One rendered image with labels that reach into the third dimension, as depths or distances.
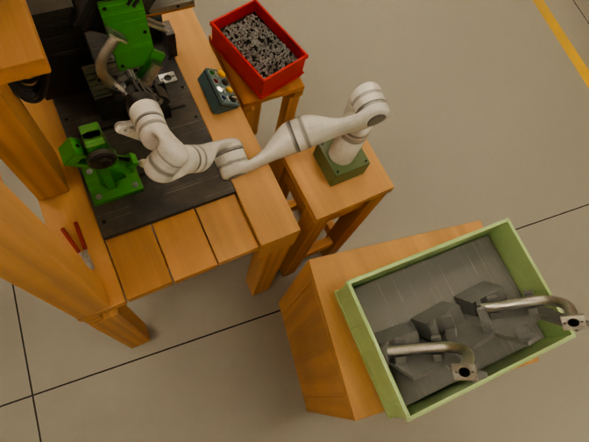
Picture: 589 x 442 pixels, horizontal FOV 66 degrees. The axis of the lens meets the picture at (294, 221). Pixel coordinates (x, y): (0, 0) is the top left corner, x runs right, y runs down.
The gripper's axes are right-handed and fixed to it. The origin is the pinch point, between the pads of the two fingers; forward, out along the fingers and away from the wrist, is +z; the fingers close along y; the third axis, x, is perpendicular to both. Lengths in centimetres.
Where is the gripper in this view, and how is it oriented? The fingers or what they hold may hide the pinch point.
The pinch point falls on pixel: (130, 76)
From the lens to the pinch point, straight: 129.8
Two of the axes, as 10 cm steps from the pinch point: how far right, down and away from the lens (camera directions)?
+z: -4.4, -7.6, 4.9
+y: -6.0, -1.6, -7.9
